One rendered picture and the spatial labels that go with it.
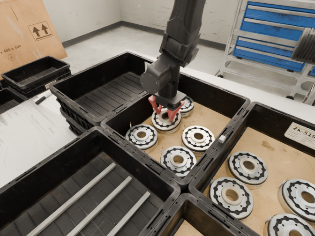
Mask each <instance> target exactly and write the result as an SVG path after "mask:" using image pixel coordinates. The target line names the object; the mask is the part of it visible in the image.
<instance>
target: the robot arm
mask: <svg viewBox="0 0 315 236"><path fill-rule="evenodd" d="M205 2H206V0H174V5H173V8H172V12H171V15H170V17H169V20H168V21H167V26H166V31H164V34H163V40H162V43H161V46H160V49H159V52H160V53H161V54H160V55H158V56H157V60H156V61H154V62H153V63H152V64H150V65H149V66H148V67H147V70H146V72H144V73H143V74H141V76H140V84H141V86H142V88H143V89H144V90H145V91H146V92H148V93H149V95H150V94H151V95H152V96H151V97H149V102H150V103H151V105H152V106H153V107H154V109H155V111H156V113H157V114H159V113H160V112H161V110H162V106H164V107H166V108H167V111H168V116H169V120H170V122H171V121H173V119H174V117H175V115H176V114H177V112H178V111H179V110H180V108H181V107H182V106H183V105H184V104H185V101H184V100H185V99H186V96H187V95H186V94H184V93H182V92H180V91H178V90H177V88H178V82H179V74H180V67H183V68H185V67H186V66H187V65H188V64H190V62H192V61H193V60H194V59H195V57H196V55H197V53H198V51H199V48H198V47H197V43H198V40H199V38H200V35H201V33H199V31H200V28H201V25H202V15H203V9H204V5H205ZM156 103H158V104H159V109H158V107H157V105H156Z"/></svg>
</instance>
